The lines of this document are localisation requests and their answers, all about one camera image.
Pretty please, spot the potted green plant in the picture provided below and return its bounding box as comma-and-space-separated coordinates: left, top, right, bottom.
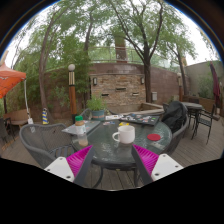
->
87, 95, 106, 121

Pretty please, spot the round glass patio table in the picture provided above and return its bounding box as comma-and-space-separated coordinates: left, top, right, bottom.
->
71, 115, 173, 188

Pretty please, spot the black board game box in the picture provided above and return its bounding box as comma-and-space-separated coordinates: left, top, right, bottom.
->
120, 113, 159, 126

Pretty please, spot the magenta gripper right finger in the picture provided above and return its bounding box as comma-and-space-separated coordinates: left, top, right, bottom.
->
132, 144, 182, 185

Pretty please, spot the white ceramic mug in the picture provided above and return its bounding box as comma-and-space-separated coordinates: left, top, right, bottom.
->
112, 125, 135, 144

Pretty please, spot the plastic bottle with green cap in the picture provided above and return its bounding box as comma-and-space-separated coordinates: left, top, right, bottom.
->
75, 115, 88, 147

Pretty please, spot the orange canopy tent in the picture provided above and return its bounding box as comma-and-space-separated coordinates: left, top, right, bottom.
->
0, 64, 26, 99

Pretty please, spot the grey mesh patio chair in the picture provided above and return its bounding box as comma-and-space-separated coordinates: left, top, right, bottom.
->
19, 123, 75, 168

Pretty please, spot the closed maroon patio umbrella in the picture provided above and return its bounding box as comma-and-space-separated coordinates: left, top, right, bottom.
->
210, 61, 221, 108

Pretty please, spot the red round coaster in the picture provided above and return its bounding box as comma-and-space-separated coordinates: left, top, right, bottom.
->
147, 134, 161, 141

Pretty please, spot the dark background patio table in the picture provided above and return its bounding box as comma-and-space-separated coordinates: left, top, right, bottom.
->
184, 102, 203, 125

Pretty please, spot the grey laptop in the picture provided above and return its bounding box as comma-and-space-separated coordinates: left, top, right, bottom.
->
63, 120, 100, 135

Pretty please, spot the yellow blue striped cone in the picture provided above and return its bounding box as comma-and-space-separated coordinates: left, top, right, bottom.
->
42, 108, 49, 125

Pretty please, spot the small yellow object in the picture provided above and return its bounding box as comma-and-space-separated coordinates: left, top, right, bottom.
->
119, 122, 129, 126

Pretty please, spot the black metal chair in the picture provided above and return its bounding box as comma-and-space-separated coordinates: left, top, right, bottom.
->
192, 105, 216, 138

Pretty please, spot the black jacket on chair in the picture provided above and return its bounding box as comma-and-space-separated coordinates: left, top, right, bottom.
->
162, 101, 187, 133

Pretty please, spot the wooden lamp post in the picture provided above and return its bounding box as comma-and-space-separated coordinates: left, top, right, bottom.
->
68, 64, 77, 124

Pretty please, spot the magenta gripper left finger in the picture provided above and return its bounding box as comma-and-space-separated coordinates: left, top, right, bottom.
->
45, 145, 94, 186

